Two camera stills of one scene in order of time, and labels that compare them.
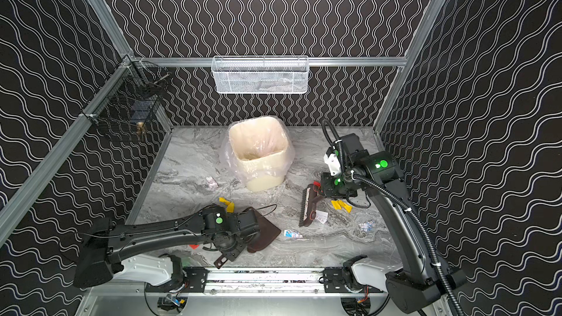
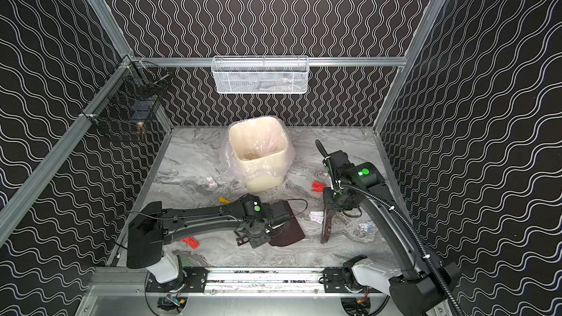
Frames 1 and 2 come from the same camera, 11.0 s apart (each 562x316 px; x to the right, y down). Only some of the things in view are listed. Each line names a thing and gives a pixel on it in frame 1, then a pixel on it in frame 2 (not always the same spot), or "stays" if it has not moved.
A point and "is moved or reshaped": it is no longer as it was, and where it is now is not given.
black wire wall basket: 130,97 stays
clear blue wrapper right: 369,225 stays
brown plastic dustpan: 268,231 is moved or reshaped
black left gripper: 229,248 → 253,232
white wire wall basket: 260,74 stays
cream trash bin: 260,145 stays
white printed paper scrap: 321,216 stays
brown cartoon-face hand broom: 311,193 → 328,215
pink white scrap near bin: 211,183 stays
